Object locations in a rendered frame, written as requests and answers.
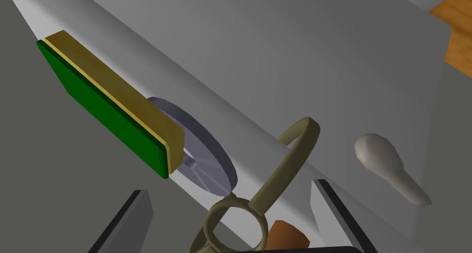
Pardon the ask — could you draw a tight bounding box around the green and yellow book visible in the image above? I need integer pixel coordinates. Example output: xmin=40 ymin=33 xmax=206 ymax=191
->
xmin=36 ymin=29 xmax=185 ymax=180

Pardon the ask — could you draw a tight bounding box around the pale grey spoon-shaped utensil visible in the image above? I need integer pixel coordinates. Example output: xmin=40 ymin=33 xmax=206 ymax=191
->
xmin=354 ymin=133 xmax=433 ymax=207

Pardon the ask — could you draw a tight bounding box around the brown rounded block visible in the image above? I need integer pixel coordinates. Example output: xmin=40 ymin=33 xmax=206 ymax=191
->
xmin=264 ymin=219 xmax=311 ymax=251

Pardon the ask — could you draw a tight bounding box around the grey round plate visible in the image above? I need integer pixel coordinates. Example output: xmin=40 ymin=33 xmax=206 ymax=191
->
xmin=147 ymin=96 xmax=239 ymax=196

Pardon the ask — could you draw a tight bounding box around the olive ring with curved handle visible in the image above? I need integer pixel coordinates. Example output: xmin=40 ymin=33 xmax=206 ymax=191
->
xmin=189 ymin=116 xmax=321 ymax=253

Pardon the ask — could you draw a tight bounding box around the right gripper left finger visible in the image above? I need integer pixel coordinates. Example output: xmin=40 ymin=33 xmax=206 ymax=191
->
xmin=87 ymin=189 xmax=154 ymax=253

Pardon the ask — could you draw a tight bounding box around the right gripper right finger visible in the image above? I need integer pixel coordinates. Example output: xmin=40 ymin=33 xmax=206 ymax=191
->
xmin=310 ymin=178 xmax=378 ymax=253

